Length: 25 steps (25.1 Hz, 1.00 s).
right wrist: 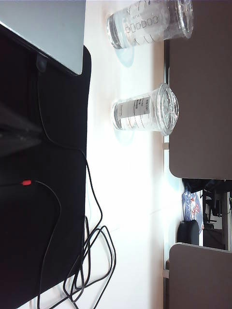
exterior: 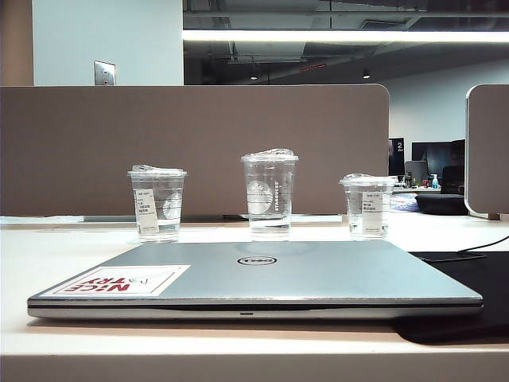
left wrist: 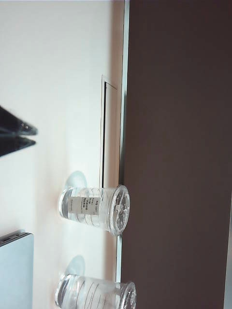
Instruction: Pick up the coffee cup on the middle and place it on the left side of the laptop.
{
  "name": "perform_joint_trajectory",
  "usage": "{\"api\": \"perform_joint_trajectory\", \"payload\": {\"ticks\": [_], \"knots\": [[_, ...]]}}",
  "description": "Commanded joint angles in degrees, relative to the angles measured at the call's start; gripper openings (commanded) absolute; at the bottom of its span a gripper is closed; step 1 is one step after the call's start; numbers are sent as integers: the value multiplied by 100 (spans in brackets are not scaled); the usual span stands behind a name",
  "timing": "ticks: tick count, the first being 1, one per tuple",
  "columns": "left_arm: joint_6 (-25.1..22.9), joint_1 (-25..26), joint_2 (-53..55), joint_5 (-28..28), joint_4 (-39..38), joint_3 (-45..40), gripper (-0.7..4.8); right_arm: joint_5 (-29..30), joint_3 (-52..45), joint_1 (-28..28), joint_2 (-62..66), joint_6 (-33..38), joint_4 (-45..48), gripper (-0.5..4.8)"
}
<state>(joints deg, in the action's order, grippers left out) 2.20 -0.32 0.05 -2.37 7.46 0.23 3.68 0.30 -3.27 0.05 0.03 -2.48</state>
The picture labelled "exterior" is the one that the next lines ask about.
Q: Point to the black computer monitor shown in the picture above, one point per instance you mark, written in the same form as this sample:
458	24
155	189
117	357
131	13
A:
437	151

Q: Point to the black round cushion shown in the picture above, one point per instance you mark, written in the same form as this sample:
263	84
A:
441	203

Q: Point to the narrow brown desk partition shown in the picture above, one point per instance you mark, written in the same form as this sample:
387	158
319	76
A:
489	139

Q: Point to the silver Dell laptop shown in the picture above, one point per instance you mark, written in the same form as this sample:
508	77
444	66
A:
278	278

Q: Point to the small clear plastic cup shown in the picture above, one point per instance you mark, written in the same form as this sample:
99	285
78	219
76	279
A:
159	211
367	207

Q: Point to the black mouse pad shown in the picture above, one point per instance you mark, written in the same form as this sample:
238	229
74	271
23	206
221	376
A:
477	286

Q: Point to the tall clear Starbucks cup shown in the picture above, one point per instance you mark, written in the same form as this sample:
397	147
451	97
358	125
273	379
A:
270	199

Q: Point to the wide brown desk partition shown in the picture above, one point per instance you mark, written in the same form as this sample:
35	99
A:
238	119

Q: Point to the patterned blue cloth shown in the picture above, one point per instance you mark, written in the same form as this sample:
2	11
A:
403	203

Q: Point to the blue hand sanitizer bottle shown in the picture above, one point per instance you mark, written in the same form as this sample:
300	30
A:
435	183

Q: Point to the long linear ceiling light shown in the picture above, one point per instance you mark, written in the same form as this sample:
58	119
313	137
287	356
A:
338	36

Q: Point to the black ceiling spot lamp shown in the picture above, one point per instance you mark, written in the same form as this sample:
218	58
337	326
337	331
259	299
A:
366	74

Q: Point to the black office chair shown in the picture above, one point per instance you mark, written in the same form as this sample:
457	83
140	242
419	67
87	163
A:
453	179

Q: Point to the metal wall switch plate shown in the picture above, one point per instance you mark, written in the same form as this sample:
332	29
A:
105	72

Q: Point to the black sign with numeral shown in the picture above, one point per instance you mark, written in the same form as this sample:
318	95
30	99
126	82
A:
396	157

